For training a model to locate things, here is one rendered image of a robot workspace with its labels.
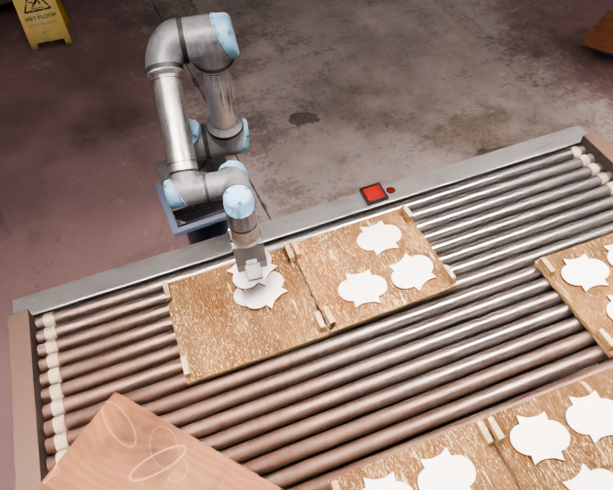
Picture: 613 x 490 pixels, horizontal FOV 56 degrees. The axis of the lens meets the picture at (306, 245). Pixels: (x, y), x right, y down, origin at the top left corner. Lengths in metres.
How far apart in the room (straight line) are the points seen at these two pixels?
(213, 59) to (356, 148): 2.07
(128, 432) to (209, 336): 0.36
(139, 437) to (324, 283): 0.68
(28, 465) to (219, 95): 1.10
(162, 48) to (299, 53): 2.88
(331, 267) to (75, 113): 2.82
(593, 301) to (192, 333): 1.16
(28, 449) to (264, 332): 0.67
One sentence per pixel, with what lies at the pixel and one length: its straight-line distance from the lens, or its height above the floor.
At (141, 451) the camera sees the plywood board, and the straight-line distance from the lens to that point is 1.47.
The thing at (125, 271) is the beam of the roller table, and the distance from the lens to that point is 1.92.
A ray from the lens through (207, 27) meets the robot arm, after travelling 1.59.
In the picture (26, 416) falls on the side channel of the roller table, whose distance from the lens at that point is 1.73.
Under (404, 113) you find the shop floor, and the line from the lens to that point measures 3.84.
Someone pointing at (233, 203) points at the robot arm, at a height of 1.34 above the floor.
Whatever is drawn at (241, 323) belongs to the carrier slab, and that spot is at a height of 0.94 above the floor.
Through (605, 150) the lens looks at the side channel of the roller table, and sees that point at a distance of 2.31.
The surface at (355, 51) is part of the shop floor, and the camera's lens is 4.41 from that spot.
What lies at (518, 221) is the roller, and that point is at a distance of 2.01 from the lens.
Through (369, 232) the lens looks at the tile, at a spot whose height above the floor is 0.94.
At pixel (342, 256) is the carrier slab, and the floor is 0.94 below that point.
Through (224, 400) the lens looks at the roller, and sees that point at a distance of 1.61.
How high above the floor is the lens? 2.36
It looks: 51 degrees down
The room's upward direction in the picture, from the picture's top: 4 degrees counter-clockwise
